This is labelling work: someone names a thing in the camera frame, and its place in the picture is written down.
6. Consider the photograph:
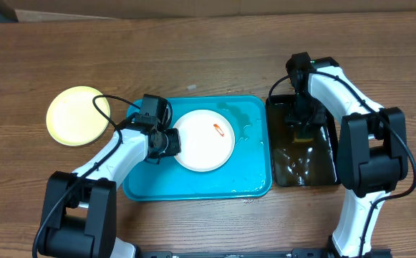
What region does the pink-white plate with stain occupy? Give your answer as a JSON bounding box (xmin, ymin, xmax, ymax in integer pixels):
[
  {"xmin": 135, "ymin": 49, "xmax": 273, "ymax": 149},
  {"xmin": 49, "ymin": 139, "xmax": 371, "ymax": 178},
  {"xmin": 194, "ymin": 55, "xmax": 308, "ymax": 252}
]
[{"xmin": 174, "ymin": 110, "xmax": 236, "ymax": 172}]

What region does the yellow-green plate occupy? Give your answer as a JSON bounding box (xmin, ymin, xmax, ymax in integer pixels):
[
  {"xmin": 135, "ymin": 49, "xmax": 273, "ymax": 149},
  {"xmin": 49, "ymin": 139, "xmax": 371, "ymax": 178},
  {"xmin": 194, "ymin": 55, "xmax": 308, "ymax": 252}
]
[{"xmin": 46, "ymin": 86, "xmax": 110, "ymax": 146}]

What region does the yellow green sponge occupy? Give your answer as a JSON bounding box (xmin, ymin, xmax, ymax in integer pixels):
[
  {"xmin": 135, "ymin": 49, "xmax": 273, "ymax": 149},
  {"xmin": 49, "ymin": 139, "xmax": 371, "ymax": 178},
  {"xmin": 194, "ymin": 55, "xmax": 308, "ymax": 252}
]
[{"xmin": 293, "ymin": 130, "xmax": 314, "ymax": 143}]

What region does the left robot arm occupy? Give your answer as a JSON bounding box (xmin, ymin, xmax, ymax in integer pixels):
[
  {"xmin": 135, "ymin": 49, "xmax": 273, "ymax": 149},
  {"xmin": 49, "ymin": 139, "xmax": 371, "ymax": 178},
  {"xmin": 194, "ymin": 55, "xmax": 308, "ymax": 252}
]
[{"xmin": 32, "ymin": 95, "xmax": 181, "ymax": 258}]

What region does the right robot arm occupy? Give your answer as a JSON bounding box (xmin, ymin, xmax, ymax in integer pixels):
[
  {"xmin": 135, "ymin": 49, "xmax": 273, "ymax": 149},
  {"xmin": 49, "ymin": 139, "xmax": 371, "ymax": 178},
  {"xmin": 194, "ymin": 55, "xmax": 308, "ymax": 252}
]
[{"xmin": 285, "ymin": 52, "xmax": 415, "ymax": 257}]

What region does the teal plastic tray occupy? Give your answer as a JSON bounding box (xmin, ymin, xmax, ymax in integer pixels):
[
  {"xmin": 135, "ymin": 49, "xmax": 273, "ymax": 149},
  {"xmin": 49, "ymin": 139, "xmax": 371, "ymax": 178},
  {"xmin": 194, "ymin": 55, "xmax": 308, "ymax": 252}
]
[{"xmin": 122, "ymin": 95, "xmax": 272, "ymax": 201}]

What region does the black water basin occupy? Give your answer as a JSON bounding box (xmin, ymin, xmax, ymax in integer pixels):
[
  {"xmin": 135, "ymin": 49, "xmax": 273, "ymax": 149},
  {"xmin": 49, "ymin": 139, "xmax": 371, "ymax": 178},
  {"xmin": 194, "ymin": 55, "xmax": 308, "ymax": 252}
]
[{"xmin": 266, "ymin": 95, "xmax": 340, "ymax": 187}]

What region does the cardboard board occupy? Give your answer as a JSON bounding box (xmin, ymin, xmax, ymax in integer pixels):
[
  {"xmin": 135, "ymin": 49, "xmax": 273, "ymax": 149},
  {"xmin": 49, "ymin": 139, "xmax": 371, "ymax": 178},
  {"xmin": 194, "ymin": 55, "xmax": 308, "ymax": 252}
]
[{"xmin": 6, "ymin": 0, "xmax": 416, "ymax": 19}]

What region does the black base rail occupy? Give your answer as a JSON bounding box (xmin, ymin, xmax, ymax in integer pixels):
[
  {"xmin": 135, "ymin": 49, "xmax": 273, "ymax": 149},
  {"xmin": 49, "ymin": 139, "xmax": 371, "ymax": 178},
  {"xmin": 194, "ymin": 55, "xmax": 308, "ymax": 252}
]
[{"xmin": 135, "ymin": 248, "xmax": 339, "ymax": 258}]

